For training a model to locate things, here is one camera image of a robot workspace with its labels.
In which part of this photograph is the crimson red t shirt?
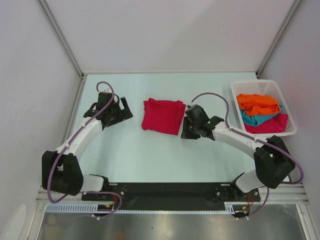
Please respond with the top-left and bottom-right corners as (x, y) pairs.
(141, 98), (186, 136)

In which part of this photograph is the white perforated plastic basket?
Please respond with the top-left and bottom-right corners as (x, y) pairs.
(231, 79), (297, 137)

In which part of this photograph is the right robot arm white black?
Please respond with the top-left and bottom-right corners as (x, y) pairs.
(181, 104), (296, 201)

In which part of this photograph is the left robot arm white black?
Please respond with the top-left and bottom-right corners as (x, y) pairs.
(41, 92), (133, 200)

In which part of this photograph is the teal t shirt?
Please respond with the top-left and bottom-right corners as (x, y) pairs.
(238, 100), (284, 127)

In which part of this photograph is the orange t shirt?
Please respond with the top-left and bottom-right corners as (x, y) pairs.
(236, 93), (281, 116)

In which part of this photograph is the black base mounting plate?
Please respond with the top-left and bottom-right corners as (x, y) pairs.
(81, 181), (261, 211)

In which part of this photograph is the white slotted cable duct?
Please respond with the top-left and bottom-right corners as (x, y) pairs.
(45, 203), (249, 215)

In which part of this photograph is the left aluminium corner post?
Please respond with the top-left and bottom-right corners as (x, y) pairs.
(36, 0), (84, 79)

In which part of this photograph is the aluminium corner post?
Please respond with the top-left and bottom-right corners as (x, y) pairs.
(255, 0), (304, 79)
(36, 0), (84, 79)

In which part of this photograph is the aluminium frame rail front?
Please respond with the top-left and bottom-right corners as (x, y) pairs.
(35, 183), (309, 205)

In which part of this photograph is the right aluminium corner post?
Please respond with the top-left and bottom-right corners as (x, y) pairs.
(255, 0), (304, 79)

